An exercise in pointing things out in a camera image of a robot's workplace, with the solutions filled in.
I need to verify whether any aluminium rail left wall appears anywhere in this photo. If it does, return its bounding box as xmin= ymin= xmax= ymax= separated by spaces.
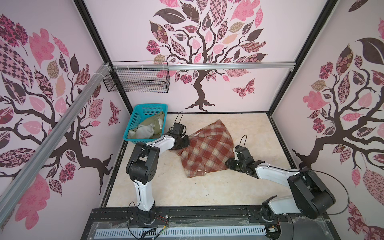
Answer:
xmin=1 ymin=63 xmax=111 ymax=224

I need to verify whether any black wire basket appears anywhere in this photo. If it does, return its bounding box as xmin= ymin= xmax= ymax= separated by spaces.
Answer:
xmin=104 ymin=60 xmax=171 ymax=93

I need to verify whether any white slotted cable duct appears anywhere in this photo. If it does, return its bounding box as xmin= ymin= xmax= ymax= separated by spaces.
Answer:
xmin=93 ymin=226 xmax=266 ymax=240

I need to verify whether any aluminium rail wall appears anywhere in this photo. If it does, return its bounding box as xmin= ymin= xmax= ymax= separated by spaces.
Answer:
xmin=1 ymin=63 xmax=111 ymax=224
xmin=113 ymin=62 xmax=296 ymax=71

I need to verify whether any olive and white skirt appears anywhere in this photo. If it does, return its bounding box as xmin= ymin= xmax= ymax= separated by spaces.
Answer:
xmin=127 ymin=112 xmax=165 ymax=139

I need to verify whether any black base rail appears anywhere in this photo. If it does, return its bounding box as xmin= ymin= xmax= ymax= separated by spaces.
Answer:
xmin=81 ymin=203 xmax=340 ymax=240

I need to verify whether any aluminium rail back wall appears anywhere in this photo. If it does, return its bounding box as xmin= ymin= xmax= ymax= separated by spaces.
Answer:
xmin=113 ymin=62 xmax=296 ymax=71

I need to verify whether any red plaid skirt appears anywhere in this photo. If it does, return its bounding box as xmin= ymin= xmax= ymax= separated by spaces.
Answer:
xmin=175 ymin=120 xmax=234 ymax=178

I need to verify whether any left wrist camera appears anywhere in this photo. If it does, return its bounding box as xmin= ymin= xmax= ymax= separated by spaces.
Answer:
xmin=173 ymin=123 xmax=186 ymax=135

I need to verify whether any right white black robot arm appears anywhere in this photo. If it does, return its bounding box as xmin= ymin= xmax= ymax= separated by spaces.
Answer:
xmin=225 ymin=146 xmax=336 ymax=222

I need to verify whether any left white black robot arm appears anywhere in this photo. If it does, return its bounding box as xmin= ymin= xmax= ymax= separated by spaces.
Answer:
xmin=126 ymin=134 xmax=190 ymax=224

